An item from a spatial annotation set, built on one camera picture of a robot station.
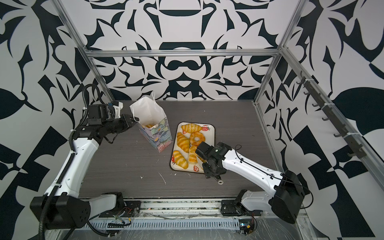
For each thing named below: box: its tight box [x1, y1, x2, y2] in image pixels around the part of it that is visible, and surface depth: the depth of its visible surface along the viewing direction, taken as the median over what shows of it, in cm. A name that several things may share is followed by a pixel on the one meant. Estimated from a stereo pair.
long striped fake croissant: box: [181, 123, 203, 134], surface depth 103 cm
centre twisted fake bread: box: [188, 145, 198, 165], surface depth 90 cm
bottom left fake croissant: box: [173, 150, 189, 169], surface depth 89 cm
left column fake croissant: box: [177, 132, 191, 153], surface depth 96 cm
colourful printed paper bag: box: [129, 96, 173, 153], surface depth 87 cm
